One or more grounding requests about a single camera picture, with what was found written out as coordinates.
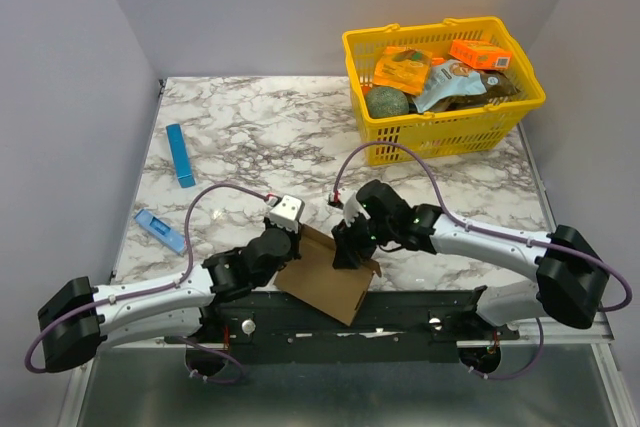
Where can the green round melon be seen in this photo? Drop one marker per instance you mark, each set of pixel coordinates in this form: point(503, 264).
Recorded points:
point(384, 102)

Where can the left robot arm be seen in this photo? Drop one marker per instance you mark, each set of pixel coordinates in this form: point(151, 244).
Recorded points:
point(81, 318)

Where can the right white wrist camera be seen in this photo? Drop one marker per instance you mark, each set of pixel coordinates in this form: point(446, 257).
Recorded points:
point(352, 210)

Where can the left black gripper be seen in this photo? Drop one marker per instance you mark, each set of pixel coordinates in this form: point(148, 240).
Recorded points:
point(295, 238)

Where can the light blue snack bag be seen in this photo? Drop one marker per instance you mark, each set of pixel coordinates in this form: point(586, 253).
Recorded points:
point(442, 82)

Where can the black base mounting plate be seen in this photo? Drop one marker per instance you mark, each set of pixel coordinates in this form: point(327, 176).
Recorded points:
point(268, 327)

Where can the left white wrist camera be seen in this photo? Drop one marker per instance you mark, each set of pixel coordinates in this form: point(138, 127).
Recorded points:
point(287, 211)

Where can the dark brown snack bag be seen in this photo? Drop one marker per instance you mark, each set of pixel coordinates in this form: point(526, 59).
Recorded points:
point(499, 88)

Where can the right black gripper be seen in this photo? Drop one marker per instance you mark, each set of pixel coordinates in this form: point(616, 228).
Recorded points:
point(353, 240)

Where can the long blue bar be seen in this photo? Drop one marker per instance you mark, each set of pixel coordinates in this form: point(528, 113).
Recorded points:
point(180, 157)

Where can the orange carton box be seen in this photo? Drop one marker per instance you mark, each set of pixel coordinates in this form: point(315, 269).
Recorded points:
point(480, 55)

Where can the small blue block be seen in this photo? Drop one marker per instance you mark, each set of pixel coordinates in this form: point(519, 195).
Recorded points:
point(161, 231)

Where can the brown cardboard box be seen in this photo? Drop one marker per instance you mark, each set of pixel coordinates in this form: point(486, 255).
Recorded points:
point(312, 279)

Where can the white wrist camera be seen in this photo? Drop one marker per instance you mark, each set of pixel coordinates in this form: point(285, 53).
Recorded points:
point(352, 210)
point(287, 211)

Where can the orange snack pouch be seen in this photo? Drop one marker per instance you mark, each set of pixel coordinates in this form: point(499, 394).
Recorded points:
point(404, 68)

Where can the aluminium frame rail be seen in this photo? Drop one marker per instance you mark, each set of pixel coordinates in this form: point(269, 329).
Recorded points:
point(575, 383)

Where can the yellow plastic basket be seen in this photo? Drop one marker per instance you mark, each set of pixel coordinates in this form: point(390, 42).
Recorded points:
point(450, 132)

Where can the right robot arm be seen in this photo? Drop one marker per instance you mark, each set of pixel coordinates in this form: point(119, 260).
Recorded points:
point(561, 279)

